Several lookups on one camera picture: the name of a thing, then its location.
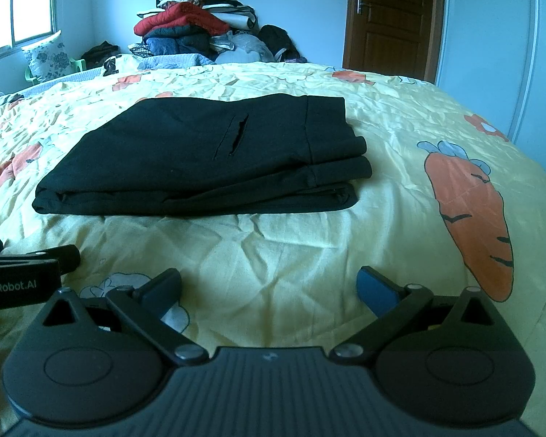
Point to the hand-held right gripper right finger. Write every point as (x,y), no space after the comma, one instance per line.
(377,291)

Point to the white sliding wardrobe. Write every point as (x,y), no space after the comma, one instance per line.
(496,41)

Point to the yellow carrot print bed sheet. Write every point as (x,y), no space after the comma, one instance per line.
(300,255)

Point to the dark cloth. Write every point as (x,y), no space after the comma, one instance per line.
(100,52)

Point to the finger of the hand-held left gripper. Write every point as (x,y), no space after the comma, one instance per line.
(61,257)

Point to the light blue quilt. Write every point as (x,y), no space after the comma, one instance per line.
(173,60)

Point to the brown wooden door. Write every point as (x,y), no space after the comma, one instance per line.
(391,18)

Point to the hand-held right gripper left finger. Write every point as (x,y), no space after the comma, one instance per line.
(161,293)

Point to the floral pillow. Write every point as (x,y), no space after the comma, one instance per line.
(50,57)

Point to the black pants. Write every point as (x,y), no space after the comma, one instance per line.
(164,159)

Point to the black bag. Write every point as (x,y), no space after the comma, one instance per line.
(275,41)

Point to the green plastic chair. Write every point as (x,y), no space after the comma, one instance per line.
(75,64)

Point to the pile of clothes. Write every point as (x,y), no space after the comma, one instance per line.
(191,18)

